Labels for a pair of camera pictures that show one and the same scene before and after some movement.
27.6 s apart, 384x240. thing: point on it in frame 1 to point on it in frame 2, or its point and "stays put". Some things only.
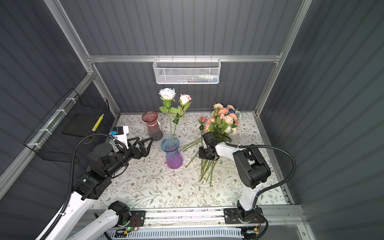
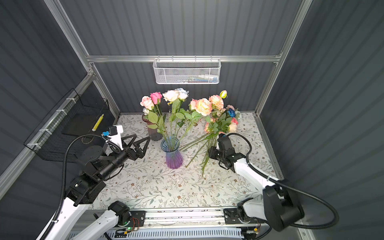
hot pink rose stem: (202, 120) to (155, 98)
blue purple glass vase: (174, 157) stays put
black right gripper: (201, 154) to (212, 153)
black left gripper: (138, 155) stays put
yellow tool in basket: (98, 122) stays put
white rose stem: (168, 94) to (182, 94)
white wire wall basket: (186, 71) stays put
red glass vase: (155, 129) stays put
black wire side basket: (59, 138) stays put
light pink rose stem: (184, 105) to (194, 104)
